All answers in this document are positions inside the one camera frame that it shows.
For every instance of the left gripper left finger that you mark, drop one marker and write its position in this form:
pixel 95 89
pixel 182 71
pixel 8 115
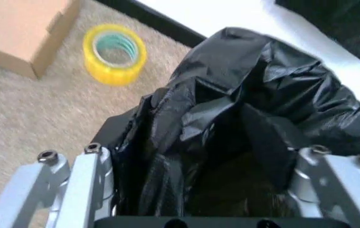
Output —
pixel 81 185

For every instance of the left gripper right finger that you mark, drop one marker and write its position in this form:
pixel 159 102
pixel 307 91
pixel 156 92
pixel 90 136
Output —
pixel 335 190

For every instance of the black plastic garbage bag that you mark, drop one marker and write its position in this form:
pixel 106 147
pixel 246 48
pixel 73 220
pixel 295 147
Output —
pixel 256 99

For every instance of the yellow clear tape roll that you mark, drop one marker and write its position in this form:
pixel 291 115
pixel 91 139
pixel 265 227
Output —
pixel 115 54

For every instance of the brown cardboard box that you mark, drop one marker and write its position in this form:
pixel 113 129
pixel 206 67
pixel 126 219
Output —
pixel 18 31

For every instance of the black cabinet base strip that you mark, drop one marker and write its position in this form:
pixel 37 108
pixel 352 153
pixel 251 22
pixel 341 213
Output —
pixel 170 20

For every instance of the white cabinet panel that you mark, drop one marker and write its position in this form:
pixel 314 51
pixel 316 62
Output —
pixel 240 14

